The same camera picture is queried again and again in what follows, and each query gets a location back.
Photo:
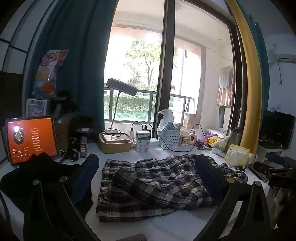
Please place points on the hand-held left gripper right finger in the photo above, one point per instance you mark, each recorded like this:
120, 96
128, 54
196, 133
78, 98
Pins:
208, 178

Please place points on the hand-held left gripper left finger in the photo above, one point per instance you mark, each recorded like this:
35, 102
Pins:
86, 176

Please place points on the plaid pants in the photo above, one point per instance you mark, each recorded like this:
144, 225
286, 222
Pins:
150, 183

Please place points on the spray can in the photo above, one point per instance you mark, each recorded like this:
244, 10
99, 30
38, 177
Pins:
83, 148

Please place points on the white plastic bag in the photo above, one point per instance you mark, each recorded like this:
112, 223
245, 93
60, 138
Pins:
219, 148

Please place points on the yellow tissue pack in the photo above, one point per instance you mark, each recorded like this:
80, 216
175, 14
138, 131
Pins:
237, 154

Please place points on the purple cloth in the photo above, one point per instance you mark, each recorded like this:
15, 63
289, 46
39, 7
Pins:
203, 139

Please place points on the beige lidded container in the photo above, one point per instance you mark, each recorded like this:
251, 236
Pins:
114, 144

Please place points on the white bear print mug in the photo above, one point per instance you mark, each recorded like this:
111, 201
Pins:
186, 139

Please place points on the steel tumbler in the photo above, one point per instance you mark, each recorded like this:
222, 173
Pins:
233, 139

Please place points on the cardboard box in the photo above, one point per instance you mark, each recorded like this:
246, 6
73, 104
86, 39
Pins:
62, 134

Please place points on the black open case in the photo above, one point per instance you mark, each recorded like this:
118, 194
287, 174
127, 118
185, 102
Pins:
279, 129

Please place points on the white perforated basket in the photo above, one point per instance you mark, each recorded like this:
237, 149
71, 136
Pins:
168, 139

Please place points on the white charger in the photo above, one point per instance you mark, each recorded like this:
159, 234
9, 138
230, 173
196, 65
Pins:
131, 134

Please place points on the white green milk carton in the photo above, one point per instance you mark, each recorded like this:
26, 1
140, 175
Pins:
143, 142

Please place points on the tablet with orange screen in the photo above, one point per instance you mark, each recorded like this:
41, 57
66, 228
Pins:
32, 136

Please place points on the clear plastic bag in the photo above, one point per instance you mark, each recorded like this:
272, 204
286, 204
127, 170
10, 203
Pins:
167, 115

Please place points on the white printed box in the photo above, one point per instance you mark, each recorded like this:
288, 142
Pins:
37, 107

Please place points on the hanging clothes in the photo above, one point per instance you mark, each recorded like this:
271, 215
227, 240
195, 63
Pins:
225, 88

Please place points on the grey desk lamp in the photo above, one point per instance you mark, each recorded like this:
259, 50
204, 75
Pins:
121, 86

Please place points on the balcony railing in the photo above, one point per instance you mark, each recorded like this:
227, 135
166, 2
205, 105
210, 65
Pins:
143, 92

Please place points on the yellow curtain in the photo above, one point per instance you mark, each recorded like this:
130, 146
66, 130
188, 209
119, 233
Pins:
251, 81

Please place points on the colourful snack bag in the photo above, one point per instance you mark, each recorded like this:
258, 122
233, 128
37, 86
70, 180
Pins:
47, 74

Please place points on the blue curtain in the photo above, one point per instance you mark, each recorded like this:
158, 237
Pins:
78, 58

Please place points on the white air conditioner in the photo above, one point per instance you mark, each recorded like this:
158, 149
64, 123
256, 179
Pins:
288, 58

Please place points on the dark window frame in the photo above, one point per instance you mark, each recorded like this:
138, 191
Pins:
164, 58

